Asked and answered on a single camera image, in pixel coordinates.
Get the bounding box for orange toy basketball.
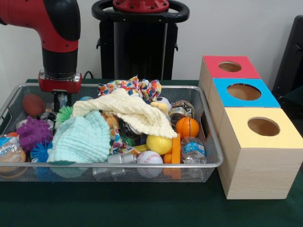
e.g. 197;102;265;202
175;117;200;139

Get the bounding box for cream waffle cloth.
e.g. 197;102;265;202
71;87;178;140

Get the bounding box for black chair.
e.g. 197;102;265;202
272;15;303;95

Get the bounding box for crushed bottle with blue label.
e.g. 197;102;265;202
46;93;68;112

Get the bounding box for purple spiky rubber toy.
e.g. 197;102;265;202
16;116;54;152

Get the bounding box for silver mesh bin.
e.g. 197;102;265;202
0;82;224;183

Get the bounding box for colourful patterned cloth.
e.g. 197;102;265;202
98;75;163;105

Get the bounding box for white toy baseball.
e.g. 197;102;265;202
136;150;164;178

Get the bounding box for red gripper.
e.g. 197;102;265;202
38;70;83;113

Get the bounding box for small clear water bottle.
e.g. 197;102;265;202
180;136;208;164

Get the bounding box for brown toy football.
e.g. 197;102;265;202
22;94;46;117

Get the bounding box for yellow ball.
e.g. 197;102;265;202
146;135;173;156

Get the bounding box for dark green side tablecloth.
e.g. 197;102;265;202
281;86;303;112

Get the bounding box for mint waffle cloth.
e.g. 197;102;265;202
46;110;111;164

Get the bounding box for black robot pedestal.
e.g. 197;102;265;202
80;0;190;81

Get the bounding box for clear plastic bottle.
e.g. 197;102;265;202
0;134;27;164

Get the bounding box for wooden box with three holes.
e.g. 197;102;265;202
198;55;303;200

